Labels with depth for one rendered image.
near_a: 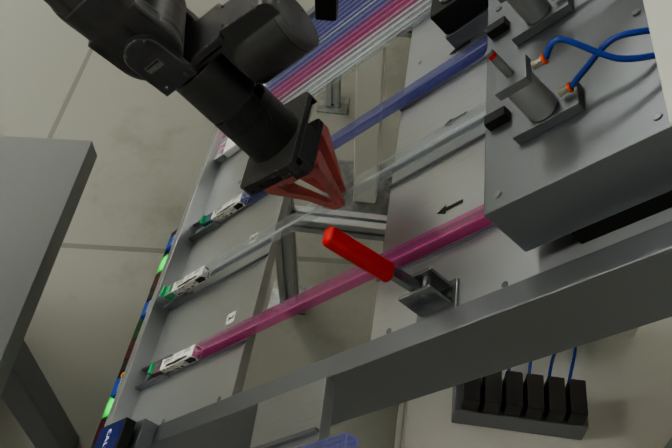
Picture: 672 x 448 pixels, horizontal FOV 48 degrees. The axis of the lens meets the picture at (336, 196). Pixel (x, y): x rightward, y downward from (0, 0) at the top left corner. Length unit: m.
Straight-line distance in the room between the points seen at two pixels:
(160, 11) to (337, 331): 1.25
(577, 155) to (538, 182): 0.03
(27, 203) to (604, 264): 1.00
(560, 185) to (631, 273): 0.07
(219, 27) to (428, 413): 0.57
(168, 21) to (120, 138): 1.66
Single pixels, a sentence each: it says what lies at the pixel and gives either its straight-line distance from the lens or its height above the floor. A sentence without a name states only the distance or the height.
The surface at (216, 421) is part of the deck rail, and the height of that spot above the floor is 0.86.
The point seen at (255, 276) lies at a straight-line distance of 0.83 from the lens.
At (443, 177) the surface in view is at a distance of 0.67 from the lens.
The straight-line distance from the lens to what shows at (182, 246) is 1.02.
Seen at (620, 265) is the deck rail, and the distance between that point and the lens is 0.49.
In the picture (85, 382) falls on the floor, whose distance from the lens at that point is 1.81.
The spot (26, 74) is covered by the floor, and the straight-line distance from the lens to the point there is 2.61.
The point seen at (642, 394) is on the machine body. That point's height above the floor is 0.62.
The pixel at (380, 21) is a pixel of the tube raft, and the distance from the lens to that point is 0.97.
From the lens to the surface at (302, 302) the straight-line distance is 0.70.
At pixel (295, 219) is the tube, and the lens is 0.79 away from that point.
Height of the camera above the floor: 1.51
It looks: 48 degrees down
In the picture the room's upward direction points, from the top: straight up
